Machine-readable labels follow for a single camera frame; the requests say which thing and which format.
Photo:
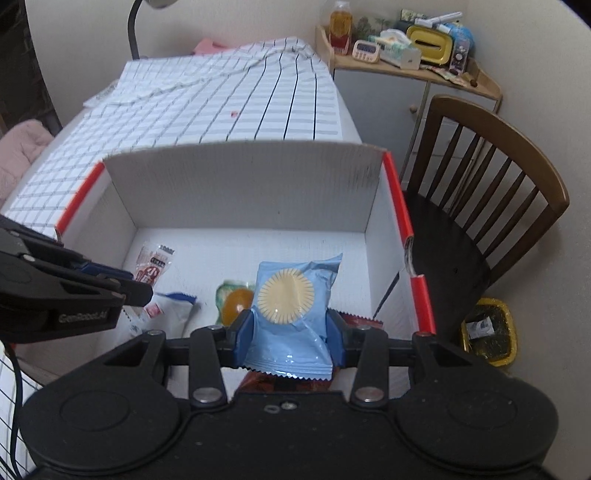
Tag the yellow trash bin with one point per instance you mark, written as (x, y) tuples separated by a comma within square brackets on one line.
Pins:
[(489, 332)]

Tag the checkered tablecloth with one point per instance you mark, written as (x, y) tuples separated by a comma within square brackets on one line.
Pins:
[(271, 90)]

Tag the pink item behind table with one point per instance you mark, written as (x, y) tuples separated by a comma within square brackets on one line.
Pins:
[(207, 46)]

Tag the pink puffer jacket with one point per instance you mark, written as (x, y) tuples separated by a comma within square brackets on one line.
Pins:
[(20, 147)]

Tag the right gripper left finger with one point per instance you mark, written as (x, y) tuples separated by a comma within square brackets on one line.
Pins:
[(205, 352)]

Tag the orange liquid bottle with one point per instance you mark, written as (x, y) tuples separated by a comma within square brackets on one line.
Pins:
[(341, 27)]

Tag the white tissue pack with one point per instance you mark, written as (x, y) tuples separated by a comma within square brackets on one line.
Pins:
[(397, 49)]

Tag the light blue cookie packet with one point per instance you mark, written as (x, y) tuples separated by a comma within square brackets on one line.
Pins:
[(289, 307)]

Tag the pink digital timer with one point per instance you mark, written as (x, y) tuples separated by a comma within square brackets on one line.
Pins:
[(366, 52)]

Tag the grey side cabinet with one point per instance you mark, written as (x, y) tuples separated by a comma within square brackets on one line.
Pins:
[(389, 106)]

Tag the white blue snack packet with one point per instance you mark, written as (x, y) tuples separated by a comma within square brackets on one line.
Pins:
[(168, 313)]

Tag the wooden chair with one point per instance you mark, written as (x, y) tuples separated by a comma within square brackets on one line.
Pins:
[(480, 196)]

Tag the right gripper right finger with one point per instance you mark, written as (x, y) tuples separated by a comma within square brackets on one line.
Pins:
[(372, 352)]

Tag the red cardboard box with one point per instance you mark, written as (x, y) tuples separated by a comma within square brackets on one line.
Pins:
[(224, 208)]

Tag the orange jelly cup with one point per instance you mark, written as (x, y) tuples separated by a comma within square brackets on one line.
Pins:
[(231, 297)]

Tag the red white snack packet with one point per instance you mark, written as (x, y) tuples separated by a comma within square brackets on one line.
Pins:
[(151, 262)]

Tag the paper at table corner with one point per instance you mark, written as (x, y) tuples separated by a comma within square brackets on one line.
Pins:
[(103, 98)]

